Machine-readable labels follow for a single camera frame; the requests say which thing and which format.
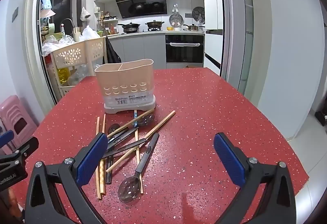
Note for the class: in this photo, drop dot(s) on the black range hood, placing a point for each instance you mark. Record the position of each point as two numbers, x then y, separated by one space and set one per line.
143 5

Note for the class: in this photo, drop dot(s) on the seasoning rack with bottles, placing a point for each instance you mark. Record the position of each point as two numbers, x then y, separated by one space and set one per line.
109 22

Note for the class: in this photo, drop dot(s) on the hanging white plastic bag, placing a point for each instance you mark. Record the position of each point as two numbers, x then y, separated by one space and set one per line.
85 13

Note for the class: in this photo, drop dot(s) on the round steel steamer rack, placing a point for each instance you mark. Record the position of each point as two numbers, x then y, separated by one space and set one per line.
175 19

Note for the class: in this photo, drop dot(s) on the small steel pot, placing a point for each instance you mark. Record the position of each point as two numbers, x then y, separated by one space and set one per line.
192 27

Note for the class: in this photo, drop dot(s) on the black built-in oven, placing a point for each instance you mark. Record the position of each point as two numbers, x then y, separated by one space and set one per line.
184 53

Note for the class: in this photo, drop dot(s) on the white refrigerator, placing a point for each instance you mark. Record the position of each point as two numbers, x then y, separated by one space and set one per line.
210 9

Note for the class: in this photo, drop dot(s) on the lidded black wok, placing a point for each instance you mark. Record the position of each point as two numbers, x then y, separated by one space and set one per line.
154 23

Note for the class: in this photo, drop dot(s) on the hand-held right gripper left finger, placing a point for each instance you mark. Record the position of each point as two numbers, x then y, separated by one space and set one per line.
93 157

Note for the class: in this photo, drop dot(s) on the beige plastic utensil holder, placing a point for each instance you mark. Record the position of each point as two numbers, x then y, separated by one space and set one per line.
125 78

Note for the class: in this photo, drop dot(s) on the black kitchen faucet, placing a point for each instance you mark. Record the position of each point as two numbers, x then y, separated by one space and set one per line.
67 20

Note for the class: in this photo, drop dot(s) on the clear plastic bag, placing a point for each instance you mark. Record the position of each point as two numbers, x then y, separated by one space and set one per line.
81 74
55 44

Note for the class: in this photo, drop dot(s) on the black box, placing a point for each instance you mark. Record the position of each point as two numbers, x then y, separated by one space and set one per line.
321 118

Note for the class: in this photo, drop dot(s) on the grey round divided tray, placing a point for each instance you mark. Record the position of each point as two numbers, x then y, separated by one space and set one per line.
198 13

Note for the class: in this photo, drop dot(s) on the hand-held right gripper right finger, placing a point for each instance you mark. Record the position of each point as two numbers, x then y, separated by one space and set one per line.
228 160

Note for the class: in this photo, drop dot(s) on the yellow oil bottle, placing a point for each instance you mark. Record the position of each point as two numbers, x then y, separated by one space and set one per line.
63 76

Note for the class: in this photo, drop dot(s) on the white spray bottle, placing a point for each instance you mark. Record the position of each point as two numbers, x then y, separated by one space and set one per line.
62 29

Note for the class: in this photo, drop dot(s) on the pink plastic stool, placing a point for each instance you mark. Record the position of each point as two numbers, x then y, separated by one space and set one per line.
15 116

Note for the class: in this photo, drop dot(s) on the knife block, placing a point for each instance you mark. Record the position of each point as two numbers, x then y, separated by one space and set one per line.
76 35

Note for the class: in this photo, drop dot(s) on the green plastic basin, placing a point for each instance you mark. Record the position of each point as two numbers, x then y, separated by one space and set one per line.
55 36

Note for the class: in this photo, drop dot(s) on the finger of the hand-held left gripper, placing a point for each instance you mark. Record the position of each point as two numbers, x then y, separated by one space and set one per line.
6 139
25 146

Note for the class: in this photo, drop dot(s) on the green colander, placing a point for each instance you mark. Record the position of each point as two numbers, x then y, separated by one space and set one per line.
99 33

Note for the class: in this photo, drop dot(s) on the grey wall switch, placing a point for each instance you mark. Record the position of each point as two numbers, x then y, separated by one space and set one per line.
14 14

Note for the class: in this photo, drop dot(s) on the dark hanging jacket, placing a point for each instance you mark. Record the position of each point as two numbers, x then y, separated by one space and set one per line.
112 51

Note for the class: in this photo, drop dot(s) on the beige plastic storage cart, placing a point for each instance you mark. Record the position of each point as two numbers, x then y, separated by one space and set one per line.
69 54

